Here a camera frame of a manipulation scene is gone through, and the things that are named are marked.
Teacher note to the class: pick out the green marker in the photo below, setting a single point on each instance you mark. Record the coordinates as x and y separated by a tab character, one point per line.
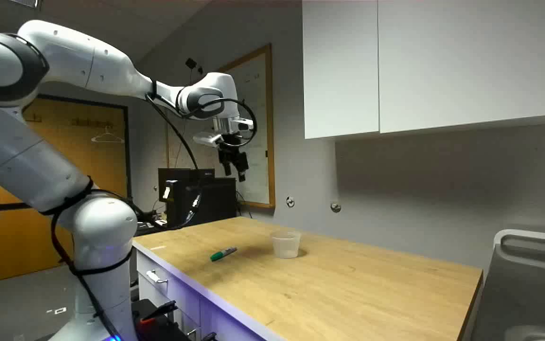
223	255

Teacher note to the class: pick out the narrow white cabinet door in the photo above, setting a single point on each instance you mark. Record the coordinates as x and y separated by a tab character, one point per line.
341	70

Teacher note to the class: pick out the wooden door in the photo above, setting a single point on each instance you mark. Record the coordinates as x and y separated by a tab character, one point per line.
7	248

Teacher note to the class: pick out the round metal wall knob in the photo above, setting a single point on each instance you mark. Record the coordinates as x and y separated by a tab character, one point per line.
335	208
289	202

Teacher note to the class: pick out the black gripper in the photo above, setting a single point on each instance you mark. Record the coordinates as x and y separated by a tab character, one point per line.
233	155

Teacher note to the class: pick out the black computer case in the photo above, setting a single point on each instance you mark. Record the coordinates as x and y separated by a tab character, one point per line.
212	202

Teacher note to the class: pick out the red and black device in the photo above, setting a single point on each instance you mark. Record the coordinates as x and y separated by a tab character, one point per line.
155	323

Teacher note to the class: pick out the small black wall camera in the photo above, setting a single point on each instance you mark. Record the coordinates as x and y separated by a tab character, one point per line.
193	66

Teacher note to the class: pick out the white drawer unit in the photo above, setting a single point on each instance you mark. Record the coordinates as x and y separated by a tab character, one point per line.
178	297

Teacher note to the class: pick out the wood-framed whiteboard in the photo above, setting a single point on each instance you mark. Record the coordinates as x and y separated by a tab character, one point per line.
261	96

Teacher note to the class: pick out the black monitor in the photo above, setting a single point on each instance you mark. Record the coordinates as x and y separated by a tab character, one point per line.
183	174

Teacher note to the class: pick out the wide white cabinet door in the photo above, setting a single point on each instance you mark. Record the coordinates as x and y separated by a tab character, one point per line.
473	64

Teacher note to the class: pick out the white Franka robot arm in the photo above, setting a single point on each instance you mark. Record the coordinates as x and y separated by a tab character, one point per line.
95	64

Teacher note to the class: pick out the translucent plastic cup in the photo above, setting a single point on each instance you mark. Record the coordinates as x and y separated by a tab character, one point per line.
286	246

